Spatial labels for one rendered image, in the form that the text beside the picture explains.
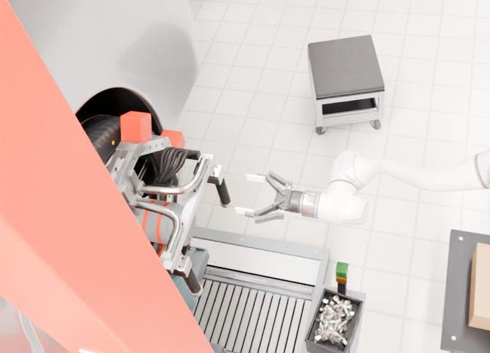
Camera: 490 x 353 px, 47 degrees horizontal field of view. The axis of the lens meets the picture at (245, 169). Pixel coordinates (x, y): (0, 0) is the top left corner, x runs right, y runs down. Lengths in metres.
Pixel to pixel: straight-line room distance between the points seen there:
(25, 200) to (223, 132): 2.60
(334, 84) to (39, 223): 2.34
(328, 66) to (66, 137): 2.38
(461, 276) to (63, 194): 1.89
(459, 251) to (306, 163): 0.97
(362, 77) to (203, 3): 1.57
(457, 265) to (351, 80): 1.07
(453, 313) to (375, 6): 2.20
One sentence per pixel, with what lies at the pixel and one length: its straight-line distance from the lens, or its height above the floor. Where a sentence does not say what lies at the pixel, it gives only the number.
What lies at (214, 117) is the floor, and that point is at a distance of 3.27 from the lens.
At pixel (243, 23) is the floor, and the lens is 3.83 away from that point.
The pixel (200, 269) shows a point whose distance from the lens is 2.55.
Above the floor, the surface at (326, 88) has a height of 0.34.
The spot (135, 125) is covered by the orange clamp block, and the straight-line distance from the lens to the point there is 1.76.
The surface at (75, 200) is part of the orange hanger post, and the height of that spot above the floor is 1.87.
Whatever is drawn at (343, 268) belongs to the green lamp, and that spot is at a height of 0.66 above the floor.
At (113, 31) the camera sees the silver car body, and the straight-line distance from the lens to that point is 1.78.
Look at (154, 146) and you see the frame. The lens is 1.86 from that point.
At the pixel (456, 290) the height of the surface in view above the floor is 0.30.
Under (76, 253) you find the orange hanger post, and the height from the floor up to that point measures 1.81.
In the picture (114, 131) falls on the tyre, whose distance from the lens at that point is 1.79.
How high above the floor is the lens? 2.40
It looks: 53 degrees down
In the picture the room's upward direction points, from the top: 14 degrees counter-clockwise
